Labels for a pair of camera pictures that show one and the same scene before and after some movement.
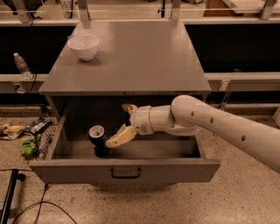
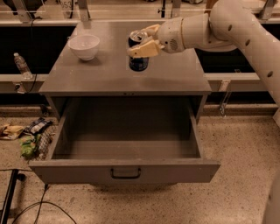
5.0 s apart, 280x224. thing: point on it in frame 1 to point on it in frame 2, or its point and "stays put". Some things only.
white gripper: (140, 119) to (171, 35)
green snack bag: (30, 145) stays put
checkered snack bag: (45, 142) stays put
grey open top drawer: (163, 156) stays put
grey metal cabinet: (136, 58) stays put
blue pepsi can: (97, 136) to (136, 63)
